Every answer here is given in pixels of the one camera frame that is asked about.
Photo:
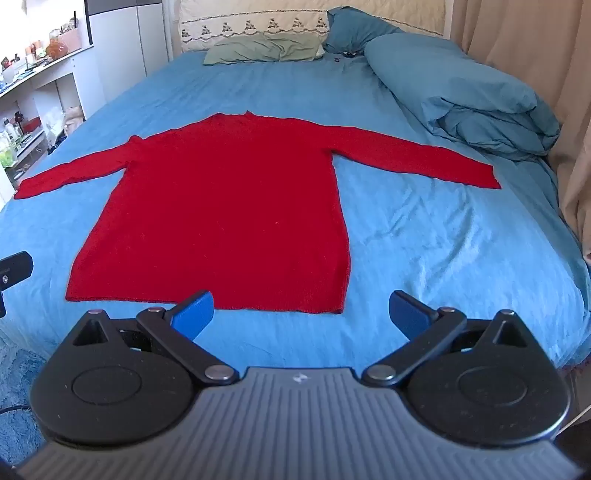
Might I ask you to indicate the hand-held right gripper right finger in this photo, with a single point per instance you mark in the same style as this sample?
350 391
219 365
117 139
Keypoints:
406 314

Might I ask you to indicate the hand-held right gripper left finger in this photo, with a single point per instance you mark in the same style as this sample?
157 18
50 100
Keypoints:
196 314

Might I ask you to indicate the red knit sweater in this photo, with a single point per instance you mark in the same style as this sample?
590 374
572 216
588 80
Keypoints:
221 207

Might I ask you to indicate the bed with blue sheet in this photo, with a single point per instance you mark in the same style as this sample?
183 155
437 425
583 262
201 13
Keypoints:
438 240

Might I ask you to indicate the blue fluffy rug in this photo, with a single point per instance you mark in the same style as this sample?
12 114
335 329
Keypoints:
16 369

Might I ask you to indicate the red box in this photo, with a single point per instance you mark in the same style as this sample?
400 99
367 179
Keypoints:
32 124

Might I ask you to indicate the white shelf unit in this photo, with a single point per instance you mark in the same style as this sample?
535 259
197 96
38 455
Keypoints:
44 94

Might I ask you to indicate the blue duvet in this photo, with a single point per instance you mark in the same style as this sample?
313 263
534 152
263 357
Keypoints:
452 92

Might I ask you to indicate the cardboard box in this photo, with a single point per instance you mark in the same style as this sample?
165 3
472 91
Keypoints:
70 40

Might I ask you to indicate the white wardrobe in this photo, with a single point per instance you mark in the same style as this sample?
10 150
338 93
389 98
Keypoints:
124 41

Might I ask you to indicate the small dark object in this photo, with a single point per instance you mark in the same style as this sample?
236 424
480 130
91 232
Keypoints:
344 56

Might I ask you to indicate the green pillow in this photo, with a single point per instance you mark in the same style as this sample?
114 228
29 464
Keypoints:
258 48

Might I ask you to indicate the blue pillow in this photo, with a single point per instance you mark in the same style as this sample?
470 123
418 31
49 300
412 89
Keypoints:
355 27

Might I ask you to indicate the beige curtain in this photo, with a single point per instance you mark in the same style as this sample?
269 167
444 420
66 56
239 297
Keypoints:
531 50

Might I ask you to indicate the cream embroidered headboard cover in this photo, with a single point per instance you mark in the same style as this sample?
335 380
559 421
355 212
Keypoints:
249 16

